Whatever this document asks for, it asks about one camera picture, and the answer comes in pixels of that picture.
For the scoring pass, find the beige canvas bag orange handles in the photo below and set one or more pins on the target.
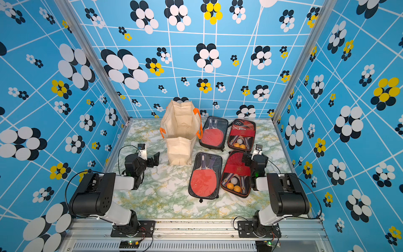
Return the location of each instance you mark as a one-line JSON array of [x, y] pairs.
[[180, 127]]

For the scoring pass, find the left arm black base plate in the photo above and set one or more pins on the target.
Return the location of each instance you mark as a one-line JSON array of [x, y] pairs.
[[143, 228]]

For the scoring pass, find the aluminium front rail frame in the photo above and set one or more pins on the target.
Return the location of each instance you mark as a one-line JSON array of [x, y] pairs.
[[197, 235]]

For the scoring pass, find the right green circuit board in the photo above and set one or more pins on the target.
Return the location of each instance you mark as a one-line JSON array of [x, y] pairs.
[[264, 246]]

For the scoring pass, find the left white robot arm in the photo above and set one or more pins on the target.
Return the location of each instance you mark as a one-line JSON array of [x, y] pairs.
[[94, 195]]

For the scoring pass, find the green circuit board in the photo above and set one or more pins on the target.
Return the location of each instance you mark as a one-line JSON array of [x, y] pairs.
[[129, 244], [264, 246]]

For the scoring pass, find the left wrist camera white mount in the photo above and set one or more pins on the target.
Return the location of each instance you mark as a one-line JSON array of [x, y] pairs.
[[142, 151]]

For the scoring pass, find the left green circuit board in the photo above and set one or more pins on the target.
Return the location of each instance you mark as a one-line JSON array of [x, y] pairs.
[[129, 244]]

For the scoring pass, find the black ping pong case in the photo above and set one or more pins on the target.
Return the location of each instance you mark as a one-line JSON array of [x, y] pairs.
[[236, 176], [204, 181], [214, 133]]

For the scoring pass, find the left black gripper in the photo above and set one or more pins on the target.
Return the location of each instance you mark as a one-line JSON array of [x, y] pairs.
[[156, 159]]

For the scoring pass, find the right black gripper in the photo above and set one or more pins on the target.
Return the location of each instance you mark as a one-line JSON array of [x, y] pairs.
[[248, 158]]

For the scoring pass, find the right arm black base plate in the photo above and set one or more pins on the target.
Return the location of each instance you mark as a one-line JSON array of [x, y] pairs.
[[248, 229]]

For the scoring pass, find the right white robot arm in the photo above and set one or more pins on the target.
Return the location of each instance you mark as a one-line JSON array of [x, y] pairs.
[[287, 197]]

